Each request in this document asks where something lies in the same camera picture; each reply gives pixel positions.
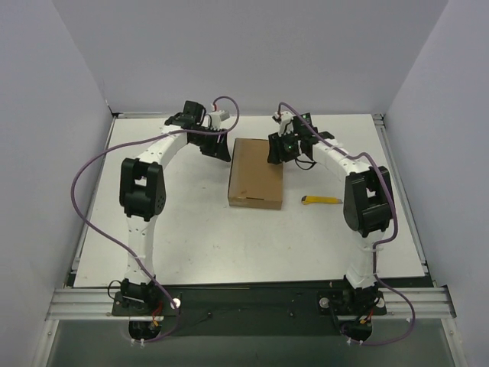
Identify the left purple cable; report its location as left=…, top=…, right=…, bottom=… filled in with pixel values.
left=70, top=95, right=241, bottom=343

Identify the purple cable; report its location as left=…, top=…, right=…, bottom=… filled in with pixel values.
left=277, top=102, right=417, bottom=347
left=70, top=95, right=241, bottom=343

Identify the aluminium front rail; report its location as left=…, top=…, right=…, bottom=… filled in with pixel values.
left=47, top=284, right=456, bottom=321

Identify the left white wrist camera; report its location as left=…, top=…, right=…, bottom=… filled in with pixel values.
left=208, top=110, right=230, bottom=132

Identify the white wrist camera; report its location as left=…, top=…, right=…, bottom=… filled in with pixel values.
left=272, top=111, right=295, bottom=136
left=208, top=110, right=230, bottom=132

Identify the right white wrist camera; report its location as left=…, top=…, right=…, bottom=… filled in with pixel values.
left=272, top=111, right=295, bottom=136

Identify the brown cardboard express box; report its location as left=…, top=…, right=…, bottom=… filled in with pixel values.
left=228, top=138, right=283, bottom=210

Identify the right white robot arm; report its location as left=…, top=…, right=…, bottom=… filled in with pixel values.
left=267, top=112, right=397, bottom=291

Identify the yellow utility knife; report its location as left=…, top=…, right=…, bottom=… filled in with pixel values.
left=301, top=195, right=343, bottom=205

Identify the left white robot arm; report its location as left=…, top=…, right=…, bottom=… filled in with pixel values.
left=119, top=101, right=231, bottom=315

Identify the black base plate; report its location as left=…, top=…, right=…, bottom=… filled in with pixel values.
left=111, top=284, right=387, bottom=341

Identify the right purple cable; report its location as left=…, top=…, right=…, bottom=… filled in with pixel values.
left=277, top=102, right=417, bottom=347

